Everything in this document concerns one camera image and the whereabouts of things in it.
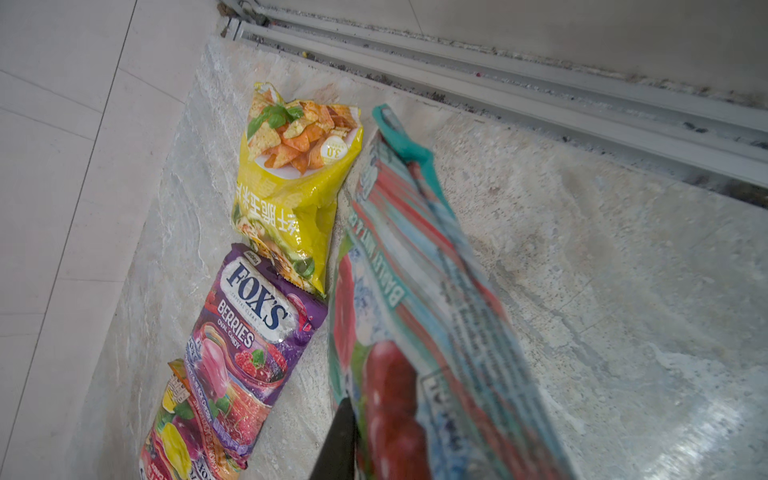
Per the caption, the orange fruits candy packet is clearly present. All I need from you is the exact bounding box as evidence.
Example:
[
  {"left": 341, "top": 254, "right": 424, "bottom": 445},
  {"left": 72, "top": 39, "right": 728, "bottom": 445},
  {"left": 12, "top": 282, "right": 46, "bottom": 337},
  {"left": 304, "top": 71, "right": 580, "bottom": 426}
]
[{"left": 139, "top": 359, "right": 242, "bottom": 479}]

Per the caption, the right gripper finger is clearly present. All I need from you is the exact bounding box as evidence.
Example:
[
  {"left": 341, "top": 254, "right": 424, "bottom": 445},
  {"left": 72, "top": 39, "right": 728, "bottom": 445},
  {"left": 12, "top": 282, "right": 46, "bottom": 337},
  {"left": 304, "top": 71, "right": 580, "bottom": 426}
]
[{"left": 309, "top": 397, "right": 358, "bottom": 480}]

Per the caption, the purple raspberry candy packet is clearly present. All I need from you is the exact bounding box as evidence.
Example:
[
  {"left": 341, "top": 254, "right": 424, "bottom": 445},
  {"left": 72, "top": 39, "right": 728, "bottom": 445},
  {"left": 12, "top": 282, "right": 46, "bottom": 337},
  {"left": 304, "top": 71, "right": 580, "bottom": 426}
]
[{"left": 184, "top": 243, "right": 327, "bottom": 465}]

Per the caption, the aluminium wall corner rail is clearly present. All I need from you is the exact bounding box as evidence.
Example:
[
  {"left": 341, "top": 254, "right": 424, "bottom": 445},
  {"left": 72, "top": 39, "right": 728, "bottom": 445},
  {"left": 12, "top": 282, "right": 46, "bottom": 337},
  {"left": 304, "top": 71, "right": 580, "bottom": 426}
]
[{"left": 219, "top": 1, "right": 767, "bottom": 207}]

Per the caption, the teal cherry mint candy packet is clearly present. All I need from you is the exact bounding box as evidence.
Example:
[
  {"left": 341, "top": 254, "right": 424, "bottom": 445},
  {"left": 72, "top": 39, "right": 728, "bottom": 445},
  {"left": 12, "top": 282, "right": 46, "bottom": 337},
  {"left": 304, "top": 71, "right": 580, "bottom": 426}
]
[{"left": 329, "top": 105, "right": 574, "bottom": 479}]

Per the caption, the yellow green snack packet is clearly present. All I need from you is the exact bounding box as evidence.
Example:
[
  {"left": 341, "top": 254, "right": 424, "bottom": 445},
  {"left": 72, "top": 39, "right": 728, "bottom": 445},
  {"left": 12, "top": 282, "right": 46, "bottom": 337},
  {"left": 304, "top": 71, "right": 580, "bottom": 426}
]
[{"left": 232, "top": 83, "right": 364, "bottom": 297}]

